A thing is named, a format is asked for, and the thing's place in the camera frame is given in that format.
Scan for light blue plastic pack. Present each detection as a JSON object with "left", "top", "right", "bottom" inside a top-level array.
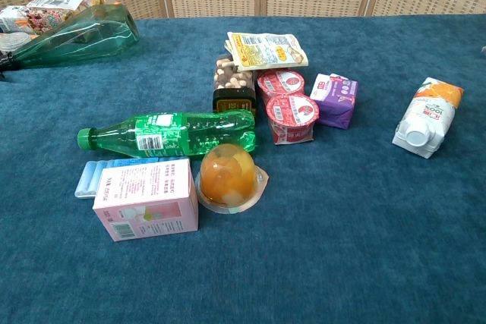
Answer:
[{"left": 74, "top": 156, "right": 159, "bottom": 200}]

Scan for silver foil packet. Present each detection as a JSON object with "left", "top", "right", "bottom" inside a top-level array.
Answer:
[{"left": 0, "top": 31, "right": 32, "bottom": 54}]

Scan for green plastic soda bottle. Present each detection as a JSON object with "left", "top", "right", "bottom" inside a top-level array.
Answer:
[{"left": 77, "top": 109, "right": 258, "bottom": 159}]

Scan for yellow white snack pouch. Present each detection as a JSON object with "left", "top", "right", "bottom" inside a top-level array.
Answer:
[{"left": 226, "top": 31, "right": 310, "bottom": 73}]

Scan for large green transparent bottle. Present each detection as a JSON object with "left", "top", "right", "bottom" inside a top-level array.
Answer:
[{"left": 0, "top": 4, "right": 140, "bottom": 71}]

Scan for purple milk carton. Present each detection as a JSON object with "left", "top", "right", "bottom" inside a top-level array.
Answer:
[{"left": 309, "top": 72, "right": 359, "bottom": 131}]

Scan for blue velvet tablecloth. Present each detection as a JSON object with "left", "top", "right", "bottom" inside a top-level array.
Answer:
[{"left": 0, "top": 14, "right": 486, "bottom": 324}]

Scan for red yogurt cup pack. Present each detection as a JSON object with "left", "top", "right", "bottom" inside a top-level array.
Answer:
[{"left": 257, "top": 68, "right": 320, "bottom": 146}]

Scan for orange fruit jelly cup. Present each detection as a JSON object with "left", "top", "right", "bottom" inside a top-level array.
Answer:
[{"left": 194, "top": 144, "right": 270, "bottom": 214}]

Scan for orange juice carton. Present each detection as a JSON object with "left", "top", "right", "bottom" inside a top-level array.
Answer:
[{"left": 391, "top": 77, "right": 465, "bottom": 159}]

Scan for colourful printed snack packet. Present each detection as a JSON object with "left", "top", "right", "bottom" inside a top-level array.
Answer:
[{"left": 0, "top": 5, "right": 73, "bottom": 35}]

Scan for pink paper carton box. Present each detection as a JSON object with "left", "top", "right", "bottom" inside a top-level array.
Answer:
[{"left": 92, "top": 157, "right": 200, "bottom": 243}]

